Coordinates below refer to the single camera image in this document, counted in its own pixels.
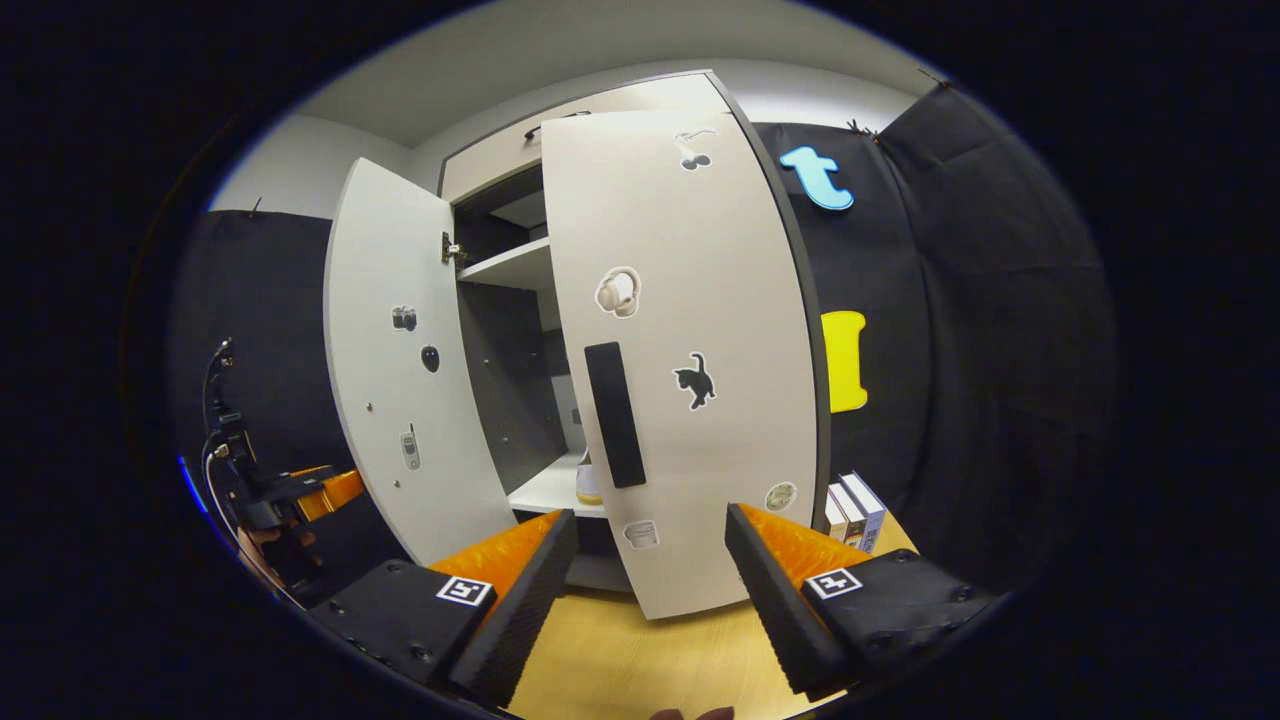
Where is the white shoe cabinet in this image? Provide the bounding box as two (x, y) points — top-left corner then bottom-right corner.
(437, 70), (833, 593)

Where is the black door handle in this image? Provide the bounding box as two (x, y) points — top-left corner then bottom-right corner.
(584, 341), (648, 490)

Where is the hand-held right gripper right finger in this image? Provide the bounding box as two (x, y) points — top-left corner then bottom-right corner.
(724, 502), (1001, 701)

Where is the white cabinet door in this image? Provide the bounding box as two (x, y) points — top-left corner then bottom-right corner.
(323, 157), (519, 567)
(540, 108), (831, 621)

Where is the black drawer handle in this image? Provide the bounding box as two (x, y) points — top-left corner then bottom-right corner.
(522, 110), (593, 142)

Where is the white cabinet shelf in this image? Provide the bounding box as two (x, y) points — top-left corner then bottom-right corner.
(507, 452), (608, 519)
(459, 237), (554, 292)

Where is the black backdrop cloth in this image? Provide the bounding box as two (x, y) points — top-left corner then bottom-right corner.
(168, 85), (1118, 606)

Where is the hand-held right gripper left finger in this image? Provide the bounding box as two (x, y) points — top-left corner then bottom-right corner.
(305, 508), (580, 709)

